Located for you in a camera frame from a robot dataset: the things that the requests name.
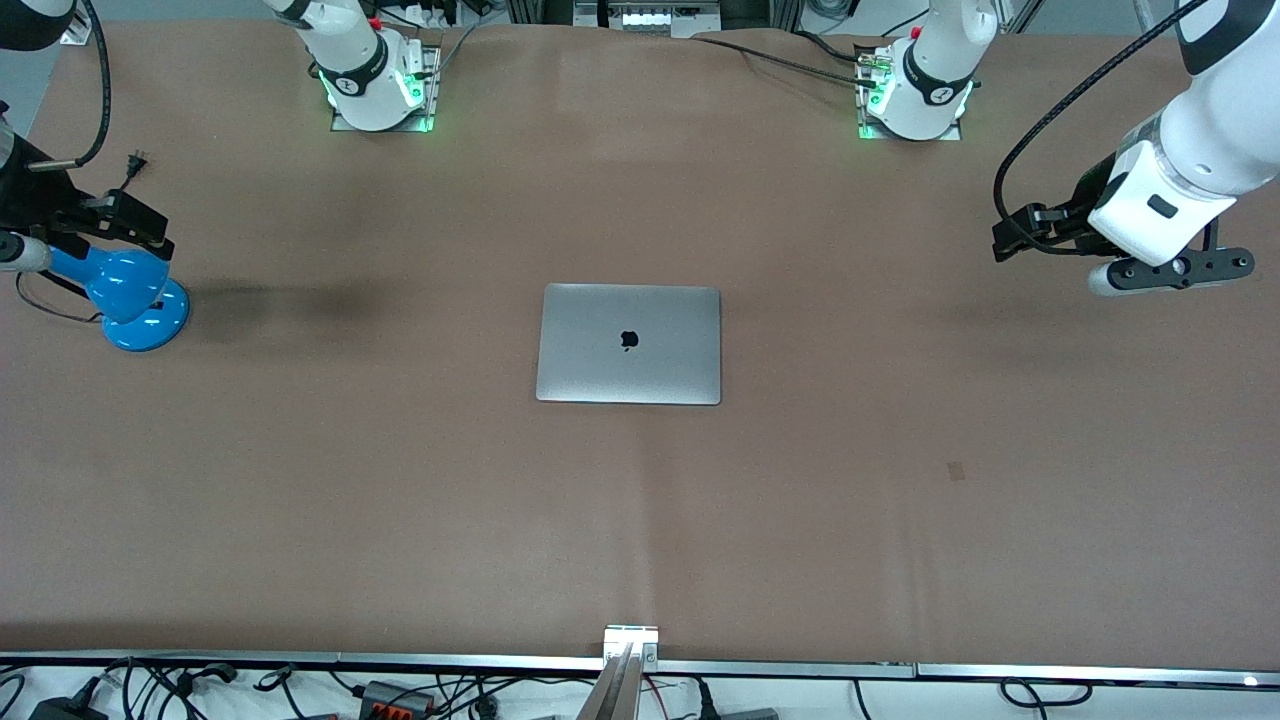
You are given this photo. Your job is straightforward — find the silver laptop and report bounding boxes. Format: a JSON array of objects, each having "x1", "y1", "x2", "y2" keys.
[{"x1": 535, "y1": 283, "x2": 723, "y2": 407}]

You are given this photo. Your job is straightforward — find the blue desk lamp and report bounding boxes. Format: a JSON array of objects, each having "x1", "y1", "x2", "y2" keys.
[{"x1": 44, "y1": 245, "x2": 192, "y2": 353}]

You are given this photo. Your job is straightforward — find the brown table cover sheet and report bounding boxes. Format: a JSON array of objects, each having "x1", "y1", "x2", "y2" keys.
[{"x1": 0, "y1": 20, "x2": 1280, "y2": 669}]

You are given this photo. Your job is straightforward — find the black power adapter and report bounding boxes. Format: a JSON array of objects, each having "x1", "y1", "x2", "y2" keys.
[{"x1": 28, "y1": 696, "x2": 108, "y2": 720}]

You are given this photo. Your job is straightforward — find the white electrical box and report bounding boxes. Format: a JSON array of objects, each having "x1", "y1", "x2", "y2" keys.
[{"x1": 573, "y1": 0, "x2": 723, "y2": 39}]

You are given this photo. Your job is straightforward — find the black red connector block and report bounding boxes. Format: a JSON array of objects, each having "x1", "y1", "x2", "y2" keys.
[{"x1": 357, "y1": 679, "x2": 438, "y2": 718}]

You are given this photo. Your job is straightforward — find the black lamp power cord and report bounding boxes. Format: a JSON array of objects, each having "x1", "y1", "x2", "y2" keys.
[{"x1": 14, "y1": 150, "x2": 152, "y2": 326}]

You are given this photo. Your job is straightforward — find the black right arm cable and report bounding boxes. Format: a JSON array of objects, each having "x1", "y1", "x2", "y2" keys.
[{"x1": 28, "y1": 0, "x2": 112, "y2": 173}]

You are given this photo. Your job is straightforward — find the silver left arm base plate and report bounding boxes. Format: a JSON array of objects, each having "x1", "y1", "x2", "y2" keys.
[{"x1": 855, "y1": 38, "x2": 965, "y2": 142}]

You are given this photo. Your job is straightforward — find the black cable with metal connector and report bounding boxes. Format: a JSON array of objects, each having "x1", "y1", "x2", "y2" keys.
[{"x1": 690, "y1": 28, "x2": 896, "y2": 89}]

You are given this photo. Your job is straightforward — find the silver table edge rail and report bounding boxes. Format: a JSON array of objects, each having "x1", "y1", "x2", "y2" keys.
[{"x1": 0, "y1": 650, "x2": 1280, "y2": 691}]

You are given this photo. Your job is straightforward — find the black looped cable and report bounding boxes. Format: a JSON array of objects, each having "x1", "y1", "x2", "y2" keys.
[{"x1": 999, "y1": 677, "x2": 1094, "y2": 710}]

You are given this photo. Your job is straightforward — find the black tangled cable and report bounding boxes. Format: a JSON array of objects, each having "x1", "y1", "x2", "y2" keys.
[{"x1": 100, "y1": 657, "x2": 243, "y2": 720}]

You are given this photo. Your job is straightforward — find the aluminium camera mast profile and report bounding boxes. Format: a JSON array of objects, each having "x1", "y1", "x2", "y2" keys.
[{"x1": 574, "y1": 624, "x2": 661, "y2": 720}]

